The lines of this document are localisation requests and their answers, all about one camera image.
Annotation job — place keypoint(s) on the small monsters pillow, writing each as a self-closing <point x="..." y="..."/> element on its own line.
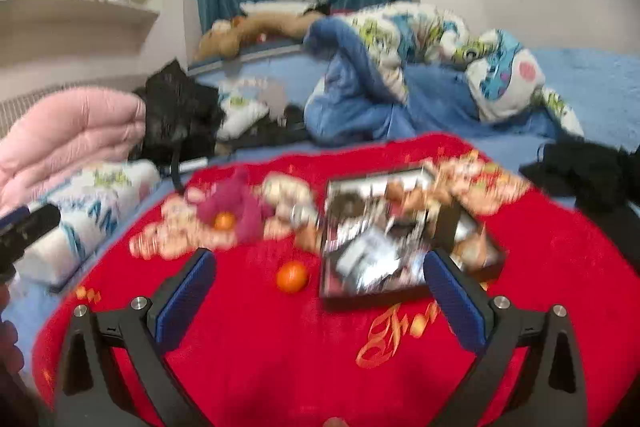
<point x="242" y="107"/>

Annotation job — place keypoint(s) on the black cardboard box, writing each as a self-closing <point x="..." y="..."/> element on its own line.
<point x="410" y="207"/>

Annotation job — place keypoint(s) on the tangerine beside box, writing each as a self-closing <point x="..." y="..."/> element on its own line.
<point x="292" y="277"/>

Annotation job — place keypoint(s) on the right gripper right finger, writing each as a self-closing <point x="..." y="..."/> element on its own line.
<point x="550" y="389"/>

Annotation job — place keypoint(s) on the magenta plush bunny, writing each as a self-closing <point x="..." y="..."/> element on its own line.
<point x="234" y="195"/>

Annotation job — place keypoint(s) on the white monsters pillow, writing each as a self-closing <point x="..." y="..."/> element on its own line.
<point x="93" y="203"/>

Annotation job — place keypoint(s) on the black clothing pile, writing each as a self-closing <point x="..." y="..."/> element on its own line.
<point x="603" y="180"/>

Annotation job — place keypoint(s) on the black card packet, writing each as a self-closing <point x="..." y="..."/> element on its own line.
<point x="366" y="261"/>

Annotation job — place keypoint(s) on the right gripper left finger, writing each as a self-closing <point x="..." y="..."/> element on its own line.
<point x="89" y="390"/>

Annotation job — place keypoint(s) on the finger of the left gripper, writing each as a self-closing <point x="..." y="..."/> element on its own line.
<point x="23" y="227"/>

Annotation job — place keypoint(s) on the blue cartoon duvet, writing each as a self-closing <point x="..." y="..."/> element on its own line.
<point x="402" y="69"/>

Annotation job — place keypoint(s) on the tangerine inside scrunchie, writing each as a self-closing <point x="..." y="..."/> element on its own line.
<point x="224" y="221"/>

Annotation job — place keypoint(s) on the black puffer jacket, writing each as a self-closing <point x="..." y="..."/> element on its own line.
<point x="182" y="117"/>

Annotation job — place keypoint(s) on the brown plush dog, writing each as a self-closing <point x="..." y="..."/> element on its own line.
<point x="226" y="38"/>

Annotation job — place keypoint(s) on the person's hand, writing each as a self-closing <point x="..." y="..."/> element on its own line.
<point x="11" y="356"/>

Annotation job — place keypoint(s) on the cream plush rabbit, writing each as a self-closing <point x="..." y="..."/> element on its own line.
<point x="291" y="198"/>

